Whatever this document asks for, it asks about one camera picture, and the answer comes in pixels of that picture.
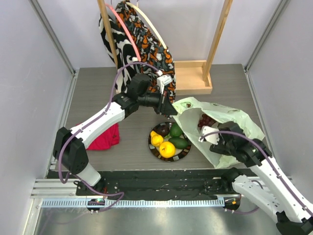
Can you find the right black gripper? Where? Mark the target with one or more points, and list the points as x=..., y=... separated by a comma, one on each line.
x=225, y=141

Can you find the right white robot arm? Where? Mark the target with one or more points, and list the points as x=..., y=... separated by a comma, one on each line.
x=288, y=208

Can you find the green fake avocado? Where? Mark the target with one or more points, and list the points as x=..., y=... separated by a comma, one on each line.
x=175, y=130
x=179, y=143

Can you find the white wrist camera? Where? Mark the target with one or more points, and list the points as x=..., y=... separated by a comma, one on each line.
x=209, y=134
x=163, y=80

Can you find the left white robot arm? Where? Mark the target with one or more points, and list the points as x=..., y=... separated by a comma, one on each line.
x=70, y=147

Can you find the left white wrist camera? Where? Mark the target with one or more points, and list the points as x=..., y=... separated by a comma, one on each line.
x=163, y=80

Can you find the wooden clothes rack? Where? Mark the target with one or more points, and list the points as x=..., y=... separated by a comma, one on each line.
x=193, y=76

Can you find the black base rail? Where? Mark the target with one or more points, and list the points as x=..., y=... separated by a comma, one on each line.
x=164, y=185

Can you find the pale green plastic bag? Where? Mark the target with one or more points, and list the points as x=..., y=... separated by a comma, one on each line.
x=189, y=114

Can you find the yellow fake lemon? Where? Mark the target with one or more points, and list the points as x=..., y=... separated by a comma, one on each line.
x=167, y=149

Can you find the yellow fake pear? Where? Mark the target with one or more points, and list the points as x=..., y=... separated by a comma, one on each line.
x=156, y=139

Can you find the beige plate with dark rim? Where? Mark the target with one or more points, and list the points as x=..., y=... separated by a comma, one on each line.
x=180, y=153

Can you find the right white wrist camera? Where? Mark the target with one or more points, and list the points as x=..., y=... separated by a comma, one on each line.
x=209, y=134

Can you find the zebra print garment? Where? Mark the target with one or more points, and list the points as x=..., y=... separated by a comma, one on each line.
x=124, y=52

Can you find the dark red fake grapes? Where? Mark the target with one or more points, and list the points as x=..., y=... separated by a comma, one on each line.
x=205, y=120

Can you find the cream clothes hanger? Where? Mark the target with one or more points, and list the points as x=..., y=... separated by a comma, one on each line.
x=136, y=8

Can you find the orange grey camouflage garment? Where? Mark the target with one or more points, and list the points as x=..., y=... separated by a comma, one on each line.
x=150, y=49

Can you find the white slotted cable duct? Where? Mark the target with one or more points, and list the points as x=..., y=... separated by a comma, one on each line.
x=95, y=202

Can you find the dark purple fake mangosteen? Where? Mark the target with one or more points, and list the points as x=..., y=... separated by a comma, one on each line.
x=163, y=130

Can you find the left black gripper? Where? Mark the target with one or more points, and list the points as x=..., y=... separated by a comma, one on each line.
x=164, y=106

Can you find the pink clothes hanger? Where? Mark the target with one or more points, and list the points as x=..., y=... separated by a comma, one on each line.
x=138, y=58

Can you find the red cloth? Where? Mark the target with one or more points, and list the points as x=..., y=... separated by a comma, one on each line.
x=106, y=140

